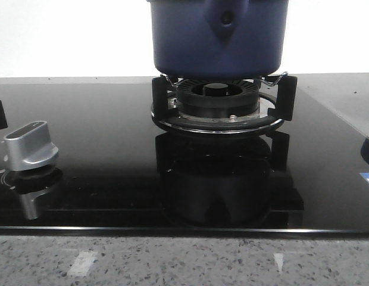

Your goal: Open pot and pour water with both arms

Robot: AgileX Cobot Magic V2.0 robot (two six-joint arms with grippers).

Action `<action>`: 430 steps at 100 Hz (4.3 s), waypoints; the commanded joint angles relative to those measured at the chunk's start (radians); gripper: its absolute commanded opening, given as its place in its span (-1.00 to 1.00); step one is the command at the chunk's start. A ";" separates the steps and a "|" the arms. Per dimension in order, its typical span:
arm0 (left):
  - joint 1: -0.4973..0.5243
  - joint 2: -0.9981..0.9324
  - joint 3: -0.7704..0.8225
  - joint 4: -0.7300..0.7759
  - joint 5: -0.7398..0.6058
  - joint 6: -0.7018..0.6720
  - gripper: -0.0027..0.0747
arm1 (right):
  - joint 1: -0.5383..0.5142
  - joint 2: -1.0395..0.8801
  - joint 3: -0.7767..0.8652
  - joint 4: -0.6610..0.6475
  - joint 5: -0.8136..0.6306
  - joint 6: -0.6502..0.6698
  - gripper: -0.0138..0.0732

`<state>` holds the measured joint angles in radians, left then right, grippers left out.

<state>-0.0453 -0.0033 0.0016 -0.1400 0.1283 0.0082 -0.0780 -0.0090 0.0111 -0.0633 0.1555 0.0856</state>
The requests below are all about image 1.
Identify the blue cooking pot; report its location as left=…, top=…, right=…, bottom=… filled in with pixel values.
left=149, top=0, right=288, bottom=80

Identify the black gas burner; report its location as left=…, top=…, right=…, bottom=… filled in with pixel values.
left=167, top=79, right=259, bottom=123

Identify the black glass stove top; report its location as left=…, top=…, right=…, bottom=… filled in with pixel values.
left=0, top=76, right=369, bottom=238

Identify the silver stove knob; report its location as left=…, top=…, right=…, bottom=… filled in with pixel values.
left=4, top=120, right=59, bottom=171

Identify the black pot support ring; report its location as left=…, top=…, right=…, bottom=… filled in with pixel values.
left=149, top=71, right=299, bottom=138

